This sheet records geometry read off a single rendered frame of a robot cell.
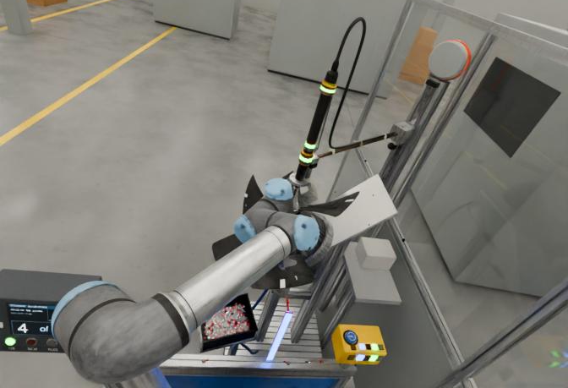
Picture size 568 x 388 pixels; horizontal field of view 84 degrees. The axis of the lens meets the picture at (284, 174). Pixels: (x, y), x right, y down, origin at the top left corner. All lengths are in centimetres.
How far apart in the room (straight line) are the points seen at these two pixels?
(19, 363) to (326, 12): 602
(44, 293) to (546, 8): 1582
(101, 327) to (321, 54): 630
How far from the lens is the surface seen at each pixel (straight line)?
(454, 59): 153
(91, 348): 57
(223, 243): 147
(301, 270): 119
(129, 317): 56
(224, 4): 814
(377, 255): 173
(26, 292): 111
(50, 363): 241
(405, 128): 153
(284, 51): 657
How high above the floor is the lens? 211
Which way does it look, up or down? 35 degrees down
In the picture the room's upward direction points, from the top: 16 degrees clockwise
